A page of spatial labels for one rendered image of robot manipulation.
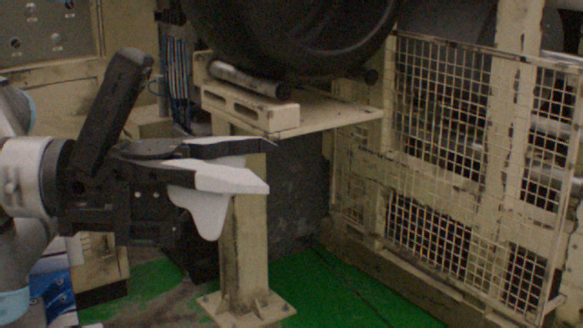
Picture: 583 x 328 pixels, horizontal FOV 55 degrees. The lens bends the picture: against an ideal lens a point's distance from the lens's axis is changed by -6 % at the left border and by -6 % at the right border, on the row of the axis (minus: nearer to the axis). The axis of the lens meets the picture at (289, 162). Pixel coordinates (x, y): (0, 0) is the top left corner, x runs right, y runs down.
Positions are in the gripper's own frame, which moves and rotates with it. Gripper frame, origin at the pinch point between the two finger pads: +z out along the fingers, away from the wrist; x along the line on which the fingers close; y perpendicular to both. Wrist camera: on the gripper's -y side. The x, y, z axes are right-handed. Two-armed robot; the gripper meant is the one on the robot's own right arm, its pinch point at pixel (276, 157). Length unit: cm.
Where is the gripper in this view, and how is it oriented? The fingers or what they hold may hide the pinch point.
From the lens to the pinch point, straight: 50.8
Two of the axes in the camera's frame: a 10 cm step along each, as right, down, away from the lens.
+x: -0.2, 2.3, -9.7
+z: 10.0, 0.1, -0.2
